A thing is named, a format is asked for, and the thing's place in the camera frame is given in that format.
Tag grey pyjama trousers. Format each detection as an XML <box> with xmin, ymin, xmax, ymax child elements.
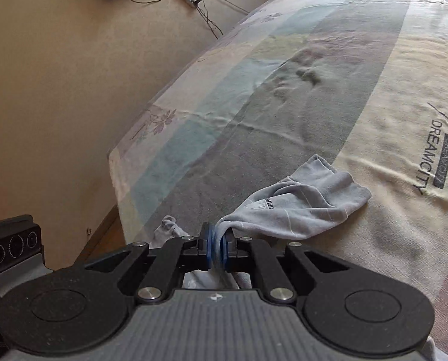
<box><xmin>150</xmin><ymin>153</ymin><xmax>373</xmax><ymax>290</ymax></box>

